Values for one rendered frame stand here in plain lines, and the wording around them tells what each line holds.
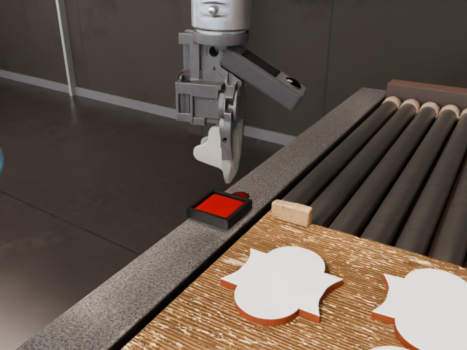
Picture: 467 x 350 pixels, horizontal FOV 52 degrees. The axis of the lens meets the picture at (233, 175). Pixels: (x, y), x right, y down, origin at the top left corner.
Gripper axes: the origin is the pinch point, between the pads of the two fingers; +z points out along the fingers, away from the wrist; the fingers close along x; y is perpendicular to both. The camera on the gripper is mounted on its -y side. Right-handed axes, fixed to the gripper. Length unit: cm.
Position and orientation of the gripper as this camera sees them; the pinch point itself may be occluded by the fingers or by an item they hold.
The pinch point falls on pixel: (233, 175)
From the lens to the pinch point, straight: 68.9
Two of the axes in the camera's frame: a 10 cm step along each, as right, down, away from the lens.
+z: -0.2, 9.0, 4.3
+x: -2.4, 4.1, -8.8
